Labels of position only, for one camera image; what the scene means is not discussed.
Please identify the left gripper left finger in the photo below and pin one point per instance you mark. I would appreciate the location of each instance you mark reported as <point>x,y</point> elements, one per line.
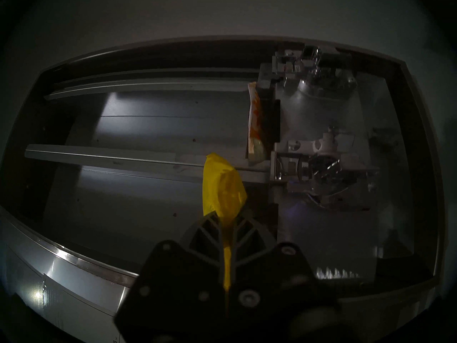
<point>178,292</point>

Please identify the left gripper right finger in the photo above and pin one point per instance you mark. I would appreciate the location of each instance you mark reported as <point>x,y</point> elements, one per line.
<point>264,274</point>

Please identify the yellow plastic pad pack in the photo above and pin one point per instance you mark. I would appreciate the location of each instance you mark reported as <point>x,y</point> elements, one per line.
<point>223,188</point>

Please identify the white orange wrapped pad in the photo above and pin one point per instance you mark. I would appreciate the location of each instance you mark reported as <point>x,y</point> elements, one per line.
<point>256,128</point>

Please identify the steel wall dispenser cabinet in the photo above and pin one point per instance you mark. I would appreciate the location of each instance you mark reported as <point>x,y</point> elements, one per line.
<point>142,131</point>

